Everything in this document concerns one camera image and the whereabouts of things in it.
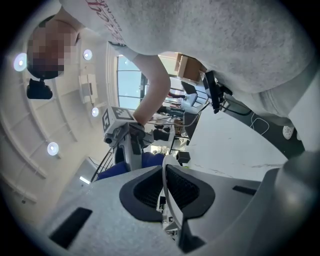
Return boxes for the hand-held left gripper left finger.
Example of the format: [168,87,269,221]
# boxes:
[41,164,181,256]

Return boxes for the white marble table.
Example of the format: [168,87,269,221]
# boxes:
[184,104,288,179]

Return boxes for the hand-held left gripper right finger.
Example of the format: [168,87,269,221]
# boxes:
[166,164,263,245]

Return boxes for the person's right shoe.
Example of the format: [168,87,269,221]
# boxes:
[282,125,296,140]

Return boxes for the person's white printed shirt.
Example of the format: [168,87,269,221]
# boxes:
[58,0,315,95]

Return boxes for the black square box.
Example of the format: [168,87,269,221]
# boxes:
[176,151,191,163]

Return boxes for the white ceiling vent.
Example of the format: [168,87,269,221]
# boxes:
[78,73,98,105]

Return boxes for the plain cardboard box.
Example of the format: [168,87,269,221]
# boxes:
[176,53,208,83]

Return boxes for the person's beige trousers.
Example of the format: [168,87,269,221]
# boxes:
[257,72,320,156]

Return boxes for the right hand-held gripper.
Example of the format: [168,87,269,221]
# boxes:
[101,106,155,171]

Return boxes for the person's right forearm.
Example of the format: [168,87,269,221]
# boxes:
[132,53,171,125]

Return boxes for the large window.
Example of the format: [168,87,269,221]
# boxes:
[116,56,151,110]

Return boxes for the black head-mounted camera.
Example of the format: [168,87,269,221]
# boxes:
[26,77,54,100]

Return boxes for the person's head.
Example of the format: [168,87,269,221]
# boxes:
[26,14,81,80]

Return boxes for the white cable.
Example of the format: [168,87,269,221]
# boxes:
[249,112,270,136]

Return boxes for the black waist device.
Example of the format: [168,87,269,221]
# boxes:
[204,70,233,115]

